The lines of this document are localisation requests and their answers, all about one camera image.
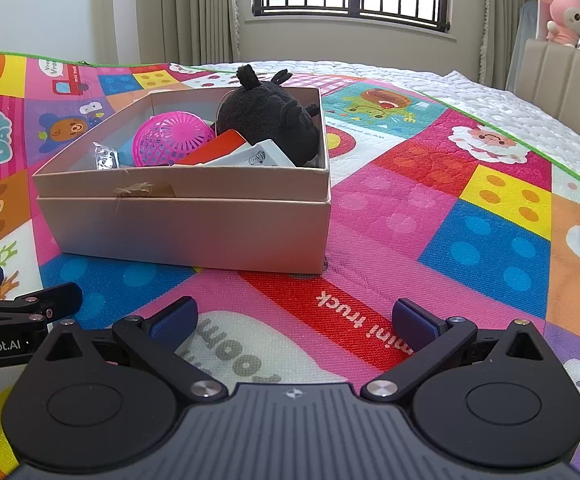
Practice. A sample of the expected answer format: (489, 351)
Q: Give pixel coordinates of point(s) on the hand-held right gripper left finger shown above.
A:
(174, 322)

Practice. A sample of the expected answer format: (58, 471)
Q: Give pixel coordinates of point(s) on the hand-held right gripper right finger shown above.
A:
(412, 322)

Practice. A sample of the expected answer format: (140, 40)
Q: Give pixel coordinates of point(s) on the pink cardboard box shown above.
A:
(194, 230)

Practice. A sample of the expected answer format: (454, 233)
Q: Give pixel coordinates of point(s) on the red white box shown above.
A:
(209, 152)

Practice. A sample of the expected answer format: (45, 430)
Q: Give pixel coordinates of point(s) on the pink plastic toy strainer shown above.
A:
(169, 140)

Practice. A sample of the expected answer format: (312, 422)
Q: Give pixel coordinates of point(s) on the black plush toy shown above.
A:
(270, 115)

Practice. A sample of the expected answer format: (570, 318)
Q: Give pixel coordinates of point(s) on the colourful printed play mat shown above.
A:
(420, 185)

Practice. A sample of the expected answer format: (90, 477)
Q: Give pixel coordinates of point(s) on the beige padded headboard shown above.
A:
(565, 90)

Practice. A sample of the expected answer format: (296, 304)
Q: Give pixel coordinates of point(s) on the beige curtain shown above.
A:
(184, 10)
(507, 20)

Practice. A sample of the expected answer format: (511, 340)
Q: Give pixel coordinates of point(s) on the pink plush doll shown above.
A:
(565, 15)

